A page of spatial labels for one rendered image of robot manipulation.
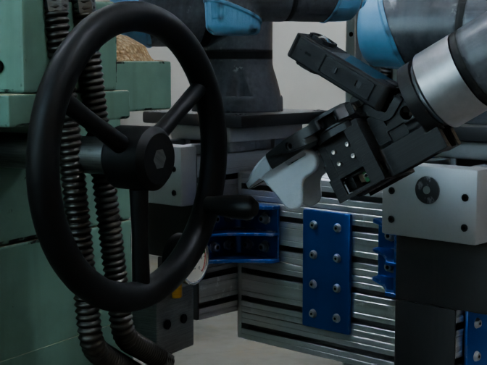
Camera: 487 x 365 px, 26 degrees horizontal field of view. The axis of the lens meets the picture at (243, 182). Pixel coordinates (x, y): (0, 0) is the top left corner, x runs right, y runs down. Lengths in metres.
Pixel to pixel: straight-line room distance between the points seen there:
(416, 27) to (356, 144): 0.14
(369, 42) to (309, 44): 0.08
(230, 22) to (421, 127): 0.49
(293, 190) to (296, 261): 0.60
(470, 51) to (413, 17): 0.13
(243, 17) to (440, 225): 0.37
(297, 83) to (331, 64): 3.53
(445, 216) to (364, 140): 0.35
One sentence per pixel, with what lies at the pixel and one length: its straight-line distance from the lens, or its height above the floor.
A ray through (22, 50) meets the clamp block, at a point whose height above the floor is 0.91.
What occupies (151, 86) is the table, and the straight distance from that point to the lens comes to 1.30.
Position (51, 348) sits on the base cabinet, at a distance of 1.19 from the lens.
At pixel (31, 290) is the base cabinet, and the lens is 1.16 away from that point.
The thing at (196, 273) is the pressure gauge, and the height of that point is 0.64.
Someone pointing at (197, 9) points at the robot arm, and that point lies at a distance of 1.66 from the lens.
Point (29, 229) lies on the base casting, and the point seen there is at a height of 0.72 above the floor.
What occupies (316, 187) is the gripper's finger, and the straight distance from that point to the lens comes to 1.04.
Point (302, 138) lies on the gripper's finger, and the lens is 0.97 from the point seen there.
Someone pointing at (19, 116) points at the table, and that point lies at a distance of 0.99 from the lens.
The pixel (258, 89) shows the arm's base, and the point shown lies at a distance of 1.69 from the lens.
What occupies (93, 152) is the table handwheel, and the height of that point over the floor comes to 0.81.
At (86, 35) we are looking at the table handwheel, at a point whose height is 0.92.
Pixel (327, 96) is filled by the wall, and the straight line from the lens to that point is 4.46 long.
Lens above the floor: 0.90
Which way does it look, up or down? 7 degrees down
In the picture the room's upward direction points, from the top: straight up
